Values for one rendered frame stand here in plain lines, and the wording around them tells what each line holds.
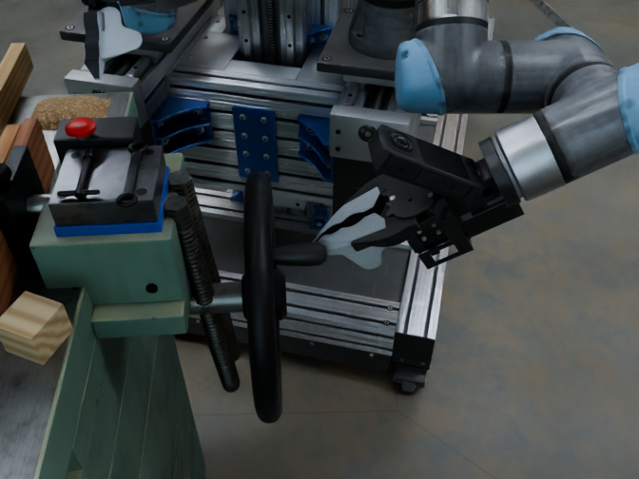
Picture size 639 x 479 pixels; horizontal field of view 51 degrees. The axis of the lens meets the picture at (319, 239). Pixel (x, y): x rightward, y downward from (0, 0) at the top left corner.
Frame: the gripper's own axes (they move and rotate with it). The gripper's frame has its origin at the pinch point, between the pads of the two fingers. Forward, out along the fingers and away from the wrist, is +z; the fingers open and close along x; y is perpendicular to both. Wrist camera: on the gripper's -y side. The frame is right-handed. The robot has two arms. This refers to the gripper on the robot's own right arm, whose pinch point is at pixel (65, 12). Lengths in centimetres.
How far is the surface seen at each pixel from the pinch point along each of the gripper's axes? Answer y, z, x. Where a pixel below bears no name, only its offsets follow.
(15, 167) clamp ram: -6.5, 10.1, 10.6
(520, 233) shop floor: 83, -81, 116
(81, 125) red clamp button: 0.4, 7.8, 8.1
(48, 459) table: -1.6, 35.7, 22.0
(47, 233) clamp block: -3.4, 16.0, 14.5
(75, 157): -0.6, 9.5, 10.6
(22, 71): -16.6, -22.6, 16.8
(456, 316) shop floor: 57, -50, 115
